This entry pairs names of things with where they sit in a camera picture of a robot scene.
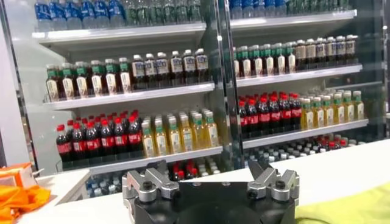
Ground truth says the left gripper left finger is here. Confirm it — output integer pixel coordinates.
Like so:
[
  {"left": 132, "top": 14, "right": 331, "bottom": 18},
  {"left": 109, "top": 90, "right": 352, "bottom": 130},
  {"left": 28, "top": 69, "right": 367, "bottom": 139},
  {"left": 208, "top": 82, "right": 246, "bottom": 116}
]
[{"left": 121, "top": 159, "right": 181, "bottom": 205}]

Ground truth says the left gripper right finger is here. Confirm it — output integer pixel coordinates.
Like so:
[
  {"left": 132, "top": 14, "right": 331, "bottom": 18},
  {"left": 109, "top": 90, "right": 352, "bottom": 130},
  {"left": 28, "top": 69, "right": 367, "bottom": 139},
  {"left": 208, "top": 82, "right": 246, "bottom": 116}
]
[{"left": 246, "top": 159, "right": 300, "bottom": 203}]

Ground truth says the yellow-green t-shirt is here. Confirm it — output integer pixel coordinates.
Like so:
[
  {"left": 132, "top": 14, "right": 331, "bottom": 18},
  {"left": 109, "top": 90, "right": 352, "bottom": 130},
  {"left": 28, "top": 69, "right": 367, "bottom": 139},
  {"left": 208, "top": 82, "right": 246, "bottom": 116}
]
[{"left": 294, "top": 182, "right": 390, "bottom": 224}]

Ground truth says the green cap yellow tea bottle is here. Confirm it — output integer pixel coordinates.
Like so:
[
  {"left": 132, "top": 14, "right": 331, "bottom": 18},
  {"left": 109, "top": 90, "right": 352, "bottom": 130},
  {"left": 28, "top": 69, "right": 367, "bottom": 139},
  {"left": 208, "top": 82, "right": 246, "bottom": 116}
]
[
  {"left": 179, "top": 114, "right": 194, "bottom": 152},
  {"left": 300, "top": 98, "right": 314, "bottom": 130},
  {"left": 204, "top": 111, "right": 219, "bottom": 149},
  {"left": 343, "top": 92, "right": 355, "bottom": 123},
  {"left": 312, "top": 96, "right": 325, "bottom": 128},
  {"left": 141, "top": 121, "right": 156, "bottom": 158},
  {"left": 322, "top": 95, "right": 335, "bottom": 127},
  {"left": 333, "top": 93, "right": 346, "bottom": 125},
  {"left": 167, "top": 117, "right": 182, "bottom": 155},
  {"left": 192, "top": 113, "right": 207, "bottom": 150},
  {"left": 154, "top": 119, "right": 169, "bottom": 156},
  {"left": 353, "top": 90, "right": 365, "bottom": 121}
]

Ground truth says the red cap cola bottle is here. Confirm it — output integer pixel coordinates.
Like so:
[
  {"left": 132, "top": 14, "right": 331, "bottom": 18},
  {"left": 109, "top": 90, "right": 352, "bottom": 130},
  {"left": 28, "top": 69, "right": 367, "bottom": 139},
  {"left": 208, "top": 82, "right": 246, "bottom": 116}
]
[
  {"left": 71, "top": 122, "right": 88, "bottom": 162},
  {"left": 100, "top": 119, "right": 116, "bottom": 158},
  {"left": 269, "top": 96, "right": 282, "bottom": 132},
  {"left": 247, "top": 99, "right": 259, "bottom": 135},
  {"left": 113, "top": 117, "right": 129, "bottom": 156},
  {"left": 279, "top": 94, "right": 292, "bottom": 131},
  {"left": 127, "top": 115, "right": 143, "bottom": 154},
  {"left": 290, "top": 93, "right": 303, "bottom": 130},
  {"left": 85, "top": 121, "right": 102, "bottom": 161},
  {"left": 238, "top": 100, "right": 249, "bottom": 136},
  {"left": 56, "top": 124, "right": 73, "bottom": 164},
  {"left": 257, "top": 97, "right": 271, "bottom": 134}
]

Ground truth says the white side table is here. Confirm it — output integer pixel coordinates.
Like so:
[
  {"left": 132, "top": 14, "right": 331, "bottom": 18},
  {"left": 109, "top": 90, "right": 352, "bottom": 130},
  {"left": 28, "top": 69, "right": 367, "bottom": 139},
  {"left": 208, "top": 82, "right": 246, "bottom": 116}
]
[{"left": 33, "top": 169, "right": 91, "bottom": 211}]

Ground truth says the green cap dark tea bottle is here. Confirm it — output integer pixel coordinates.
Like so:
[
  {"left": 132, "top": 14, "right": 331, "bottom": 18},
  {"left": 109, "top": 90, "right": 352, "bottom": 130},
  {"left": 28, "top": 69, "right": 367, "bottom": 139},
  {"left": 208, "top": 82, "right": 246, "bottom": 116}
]
[
  {"left": 250, "top": 44, "right": 263, "bottom": 77},
  {"left": 233, "top": 47, "right": 241, "bottom": 79},
  {"left": 60, "top": 63, "right": 76, "bottom": 101},
  {"left": 285, "top": 42, "right": 296, "bottom": 74},
  {"left": 273, "top": 43, "right": 286, "bottom": 75},
  {"left": 74, "top": 61, "right": 90, "bottom": 100},
  {"left": 239, "top": 46, "right": 252, "bottom": 79},
  {"left": 45, "top": 64, "right": 60, "bottom": 103},
  {"left": 104, "top": 58, "right": 118, "bottom": 96},
  {"left": 90, "top": 60, "right": 104, "bottom": 98},
  {"left": 261, "top": 44, "right": 274, "bottom": 76},
  {"left": 118, "top": 57, "right": 132, "bottom": 94}
]

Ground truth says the beige label dark drink bottle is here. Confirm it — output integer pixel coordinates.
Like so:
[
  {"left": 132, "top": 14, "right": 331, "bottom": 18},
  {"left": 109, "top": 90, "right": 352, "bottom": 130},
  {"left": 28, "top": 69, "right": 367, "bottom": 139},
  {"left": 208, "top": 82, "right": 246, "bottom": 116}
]
[
  {"left": 305, "top": 38, "right": 317, "bottom": 70},
  {"left": 294, "top": 40, "right": 307, "bottom": 71}
]

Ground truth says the orange crumpled cloth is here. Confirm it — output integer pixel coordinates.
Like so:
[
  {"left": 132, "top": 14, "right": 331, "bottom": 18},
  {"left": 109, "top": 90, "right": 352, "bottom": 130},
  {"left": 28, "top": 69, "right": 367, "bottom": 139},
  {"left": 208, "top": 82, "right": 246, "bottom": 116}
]
[{"left": 0, "top": 184, "right": 52, "bottom": 224}]

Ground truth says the orange and white box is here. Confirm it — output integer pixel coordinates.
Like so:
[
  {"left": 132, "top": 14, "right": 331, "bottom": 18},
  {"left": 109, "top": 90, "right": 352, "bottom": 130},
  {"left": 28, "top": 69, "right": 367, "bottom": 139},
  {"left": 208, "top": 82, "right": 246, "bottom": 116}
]
[{"left": 0, "top": 162, "right": 37, "bottom": 189}]

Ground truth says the drink display cabinet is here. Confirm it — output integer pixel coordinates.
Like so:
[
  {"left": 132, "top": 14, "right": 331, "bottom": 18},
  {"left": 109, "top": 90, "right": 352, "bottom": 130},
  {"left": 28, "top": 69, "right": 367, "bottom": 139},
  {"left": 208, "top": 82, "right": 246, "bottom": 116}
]
[
  {"left": 218, "top": 0, "right": 386, "bottom": 167},
  {"left": 0, "top": 0, "right": 235, "bottom": 198}
]

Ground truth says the black framed glass door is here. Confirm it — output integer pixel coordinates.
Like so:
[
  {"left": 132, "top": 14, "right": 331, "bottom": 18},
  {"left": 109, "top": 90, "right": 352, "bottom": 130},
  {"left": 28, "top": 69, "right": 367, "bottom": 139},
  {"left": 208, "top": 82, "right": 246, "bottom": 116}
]
[{"left": 356, "top": 0, "right": 390, "bottom": 144}]

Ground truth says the blue label clear water bottle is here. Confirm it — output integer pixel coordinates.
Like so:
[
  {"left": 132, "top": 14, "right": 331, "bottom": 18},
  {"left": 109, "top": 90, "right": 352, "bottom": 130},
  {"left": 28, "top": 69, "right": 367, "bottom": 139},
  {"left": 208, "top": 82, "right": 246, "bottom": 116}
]
[
  {"left": 65, "top": 0, "right": 80, "bottom": 30},
  {"left": 34, "top": 0, "right": 51, "bottom": 31},
  {"left": 79, "top": 0, "right": 95, "bottom": 29},
  {"left": 93, "top": 0, "right": 110, "bottom": 28},
  {"left": 108, "top": 0, "right": 125, "bottom": 27},
  {"left": 49, "top": 0, "right": 66, "bottom": 30}
]

